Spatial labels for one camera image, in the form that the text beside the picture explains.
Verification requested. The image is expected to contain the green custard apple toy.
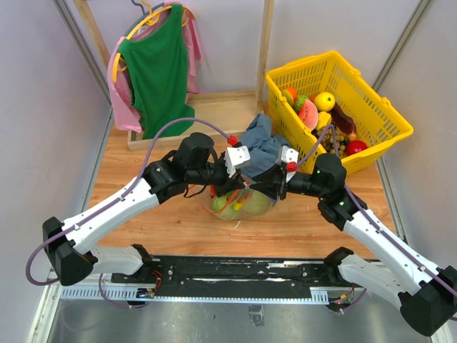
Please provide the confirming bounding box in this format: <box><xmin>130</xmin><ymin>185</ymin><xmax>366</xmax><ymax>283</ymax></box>
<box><xmin>293</xmin><ymin>95</ymin><xmax>309</xmax><ymax>112</ymax></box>

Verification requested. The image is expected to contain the pink shirt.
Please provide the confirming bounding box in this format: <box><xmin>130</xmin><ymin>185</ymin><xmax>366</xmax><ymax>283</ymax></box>
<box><xmin>107</xmin><ymin>19</ymin><xmax>202</xmax><ymax>133</ymax></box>

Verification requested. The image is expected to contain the wooden clothes rack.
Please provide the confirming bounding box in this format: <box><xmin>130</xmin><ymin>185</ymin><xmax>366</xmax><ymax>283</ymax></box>
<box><xmin>73</xmin><ymin>1</ymin><xmax>274</xmax><ymax>151</ymax></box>

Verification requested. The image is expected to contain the yellow clothes hanger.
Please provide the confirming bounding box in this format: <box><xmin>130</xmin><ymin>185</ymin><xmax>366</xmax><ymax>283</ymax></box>
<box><xmin>109</xmin><ymin>3</ymin><xmax>196</xmax><ymax>83</ymax></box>

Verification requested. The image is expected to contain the red apple toy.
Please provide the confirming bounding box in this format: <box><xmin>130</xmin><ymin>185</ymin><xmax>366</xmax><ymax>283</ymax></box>
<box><xmin>346</xmin><ymin>140</ymin><xmax>368</xmax><ymax>156</ymax></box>

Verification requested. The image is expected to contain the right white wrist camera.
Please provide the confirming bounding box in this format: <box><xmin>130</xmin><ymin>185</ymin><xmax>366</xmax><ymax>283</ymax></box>
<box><xmin>276</xmin><ymin>145</ymin><xmax>299</xmax><ymax>172</ymax></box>

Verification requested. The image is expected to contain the blue crumpled cloth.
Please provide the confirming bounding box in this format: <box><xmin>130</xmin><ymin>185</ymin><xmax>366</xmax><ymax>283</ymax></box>
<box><xmin>240</xmin><ymin>113</ymin><xmax>290</xmax><ymax>179</ymax></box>

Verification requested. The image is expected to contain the green tank top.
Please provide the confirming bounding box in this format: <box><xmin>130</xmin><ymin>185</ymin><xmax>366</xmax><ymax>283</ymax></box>
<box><xmin>119</xmin><ymin>4</ymin><xmax>195</xmax><ymax>139</ymax></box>

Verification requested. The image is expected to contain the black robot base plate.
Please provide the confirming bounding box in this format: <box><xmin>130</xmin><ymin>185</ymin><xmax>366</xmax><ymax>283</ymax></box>
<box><xmin>111</xmin><ymin>255</ymin><xmax>353</xmax><ymax>300</ymax></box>

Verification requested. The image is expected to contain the watermelon slice toy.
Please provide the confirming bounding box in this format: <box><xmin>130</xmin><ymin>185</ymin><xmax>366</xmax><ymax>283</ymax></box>
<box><xmin>298</xmin><ymin>99</ymin><xmax>318</xmax><ymax>130</ymax></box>

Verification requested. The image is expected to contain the yellow plastic basket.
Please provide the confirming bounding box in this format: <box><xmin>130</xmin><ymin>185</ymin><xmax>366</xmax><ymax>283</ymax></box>
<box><xmin>265</xmin><ymin>51</ymin><xmax>413</xmax><ymax>174</ymax></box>

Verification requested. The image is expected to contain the yellow lemon toy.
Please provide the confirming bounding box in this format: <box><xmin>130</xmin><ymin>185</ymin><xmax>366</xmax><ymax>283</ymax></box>
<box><xmin>313</xmin><ymin>91</ymin><xmax>336</xmax><ymax>112</ymax></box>

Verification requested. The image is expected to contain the grey clothes hanger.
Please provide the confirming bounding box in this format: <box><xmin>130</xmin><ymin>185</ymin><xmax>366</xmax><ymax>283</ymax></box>
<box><xmin>124</xmin><ymin>0</ymin><xmax>164</xmax><ymax>36</ymax></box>

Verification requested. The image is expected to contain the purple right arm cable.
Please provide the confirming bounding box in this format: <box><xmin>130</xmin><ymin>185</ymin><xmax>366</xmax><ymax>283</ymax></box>
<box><xmin>292</xmin><ymin>124</ymin><xmax>457</xmax><ymax>322</ymax></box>

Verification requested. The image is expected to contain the yellow banana toy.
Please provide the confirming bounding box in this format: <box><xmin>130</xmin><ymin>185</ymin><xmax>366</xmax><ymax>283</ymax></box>
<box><xmin>233</xmin><ymin>201</ymin><xmax>244</xmax><ymax>212</ymax></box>

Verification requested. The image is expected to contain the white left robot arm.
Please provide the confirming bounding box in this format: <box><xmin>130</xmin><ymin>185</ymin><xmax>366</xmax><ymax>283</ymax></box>
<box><xmin>43</xmin><ymin>133</ymin><xmax>251</xmax><ymax>286</ymax></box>

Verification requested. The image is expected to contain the clear zip top bag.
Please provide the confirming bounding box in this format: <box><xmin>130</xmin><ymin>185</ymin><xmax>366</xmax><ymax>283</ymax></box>
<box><xmin>196</xmin><ymin>182</ymin><xmax>276</xmax><ymax>221</ymax></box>

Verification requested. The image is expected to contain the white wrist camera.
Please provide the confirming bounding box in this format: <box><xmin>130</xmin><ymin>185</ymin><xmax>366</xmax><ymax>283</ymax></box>
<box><xmin>224</xmin><ymin>146</ymin><xmax>251</xmax><ymax>178</ymax></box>
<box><xmin>276</xmin><ymin>145</ymin><xmax>299</xmax><ymax>172</ymax></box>

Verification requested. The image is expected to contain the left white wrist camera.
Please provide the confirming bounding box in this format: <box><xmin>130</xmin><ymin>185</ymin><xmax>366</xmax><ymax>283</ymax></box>
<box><xmin>224</xmin><ymin>146</ymin><xmax>251</xmax><ymax>178</ymax></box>

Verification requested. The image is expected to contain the orange peach toy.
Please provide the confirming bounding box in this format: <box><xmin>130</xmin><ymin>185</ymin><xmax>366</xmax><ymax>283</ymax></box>
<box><xmin>281</xmin><ymin>87</ymin><xmax>298</xmax><ymax>106</ymax></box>

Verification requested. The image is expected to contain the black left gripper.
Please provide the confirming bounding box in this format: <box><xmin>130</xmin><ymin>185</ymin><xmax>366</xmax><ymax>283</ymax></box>
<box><xmin>187</xmin><ymin>155</ymin><xmax>246</xmax><ymax>198</ymax></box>

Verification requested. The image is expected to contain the green cabbage toy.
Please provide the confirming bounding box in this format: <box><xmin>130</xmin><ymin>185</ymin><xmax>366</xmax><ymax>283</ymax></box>
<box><xmin>212</xmin><ymin>196</ymin><xmax>233</xmax><ymax>216</ymax></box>
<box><xmin>243</xmin><ymin>191</ymin><xmax>271</xmax><ymax>216</ymax></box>

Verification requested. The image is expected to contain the yellow bell pepper toy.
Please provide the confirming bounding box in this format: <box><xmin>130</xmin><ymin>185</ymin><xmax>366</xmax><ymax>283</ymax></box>
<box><xmin>316</xmin><ymin>111</ymin><xmax>332</xmax><ymax>130</ymax></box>

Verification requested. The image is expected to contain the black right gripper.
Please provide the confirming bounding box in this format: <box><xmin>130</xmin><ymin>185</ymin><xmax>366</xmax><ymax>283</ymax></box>
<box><xmin>249</xmin><ymin>164</ymin><xmax>327</xmax><ymax>200</ymax></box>

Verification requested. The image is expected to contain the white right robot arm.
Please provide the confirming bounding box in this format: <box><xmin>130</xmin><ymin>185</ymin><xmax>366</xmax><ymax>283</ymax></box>
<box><xmin>253</xmin><ymin>154</ymin><xmax>456</xmax><ymax>337</ymax></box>

